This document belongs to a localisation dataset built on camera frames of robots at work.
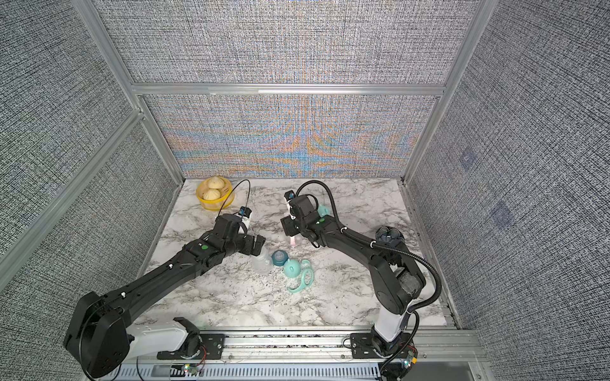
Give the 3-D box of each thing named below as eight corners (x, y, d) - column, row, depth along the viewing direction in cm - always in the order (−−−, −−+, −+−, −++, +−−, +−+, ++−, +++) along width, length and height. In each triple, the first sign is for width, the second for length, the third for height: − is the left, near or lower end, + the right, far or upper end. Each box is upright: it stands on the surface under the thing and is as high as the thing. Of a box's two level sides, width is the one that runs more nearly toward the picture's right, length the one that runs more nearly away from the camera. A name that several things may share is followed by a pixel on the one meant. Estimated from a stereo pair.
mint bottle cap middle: (284, 278, 90) (283, 272, 86) (285, 264, 93) (284, 259, 89) (300, 278, 90) (300, 272, 86) (300, 264, 93) (300, 259, 89)
